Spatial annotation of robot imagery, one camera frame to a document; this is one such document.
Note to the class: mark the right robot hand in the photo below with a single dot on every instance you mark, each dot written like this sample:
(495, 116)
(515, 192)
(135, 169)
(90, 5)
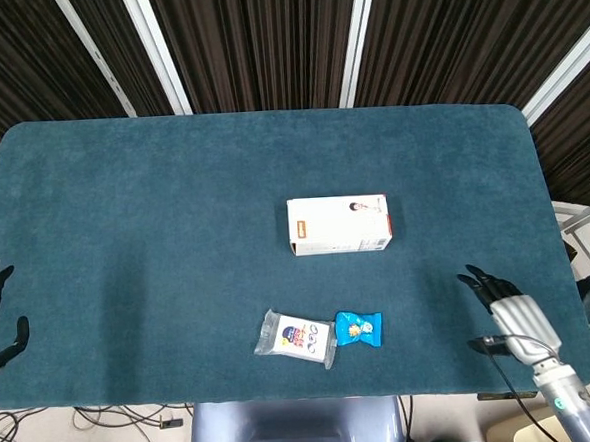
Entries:
(519, 317)

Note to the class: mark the metal rack frame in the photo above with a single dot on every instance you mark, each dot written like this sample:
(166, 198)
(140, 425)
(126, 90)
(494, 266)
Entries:
(589, 233)

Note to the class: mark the teal table mat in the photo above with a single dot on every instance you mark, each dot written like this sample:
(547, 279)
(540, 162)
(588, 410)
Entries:
(277, 252)

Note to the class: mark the clear snack packet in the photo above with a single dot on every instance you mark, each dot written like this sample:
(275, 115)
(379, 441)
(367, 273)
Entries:
(296, 338)

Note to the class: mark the blue snack packet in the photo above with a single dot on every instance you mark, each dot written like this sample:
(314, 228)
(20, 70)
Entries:
(359, 329)

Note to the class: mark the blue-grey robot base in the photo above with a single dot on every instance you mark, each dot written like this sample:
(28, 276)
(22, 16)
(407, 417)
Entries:
(297, 430)

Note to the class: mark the white cardboard box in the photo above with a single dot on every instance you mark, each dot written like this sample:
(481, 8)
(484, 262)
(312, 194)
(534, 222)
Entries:
(339, 223)

